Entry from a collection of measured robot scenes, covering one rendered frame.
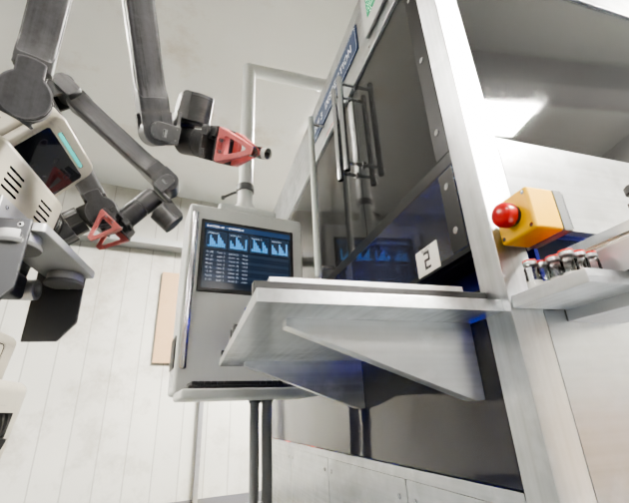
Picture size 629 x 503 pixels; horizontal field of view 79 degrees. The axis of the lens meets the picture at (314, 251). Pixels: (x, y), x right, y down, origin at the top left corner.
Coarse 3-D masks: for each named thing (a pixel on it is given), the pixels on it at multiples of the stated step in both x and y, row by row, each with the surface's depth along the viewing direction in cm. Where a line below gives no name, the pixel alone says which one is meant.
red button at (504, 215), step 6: (498, 204) 60; (504, 204) 59; (510, 204) 59; (498, 210) 60; (504, 210) 59; (510, 210) 58; (516, 210) 59; (492, 216) 61; (498, 216) 60; (504, 216) 59; (510, 216) 58; (516, 216) 58; (492, 222) 61; (498, 222) 60; (504, 222) 59; (510, 222) 59; (504, 228) 60
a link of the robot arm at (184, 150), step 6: (186, 120) 80; (180, 126) 81; (186, 126) 83; (192, 126) 83; (198, 126) 81; (186, 132) 79; (192, 132) 79; (180, 138) 80; (186, 138) 79; (180, 144) 80; (186, 144) 79; (180, 150) 81; (186, 150) 80
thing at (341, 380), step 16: (256, 368) 104; (272, 368) 105; (288, 368) 106; (304, 368) 107; (320, 368) 109; (336, 368) 110; (352, 368) 111; (304, 384) 106; (320, 384) 107; (336, 384) 108; (352, 384) 109; (336, 400) 107; (352, 400) 108
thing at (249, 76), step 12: (252, 72) 208; (252, 84) 205; (252, 96) 202; (252, 108) 199; (252, 120) 196; (252, 132) 193; (240, 168) 184; (252, 168) 186; (240, 180) 181; (252, 180) 183; (240, 192) 178; (252, 192) 181; (240, 204) 174; (252, 204) 179
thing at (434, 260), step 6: (432, 246) 82; (420, 252) 86; (432, 252) 82; (438, 252) 80; (420, 258) 86; (432, 258) 82; (438, 258) 80; (420, 264) 86; (426, 264) 84; (432, 264) 82; (438, 264) 79; (420, 270) 86; (426, 270) 84; (432, 270) 82; (420, 276) 86
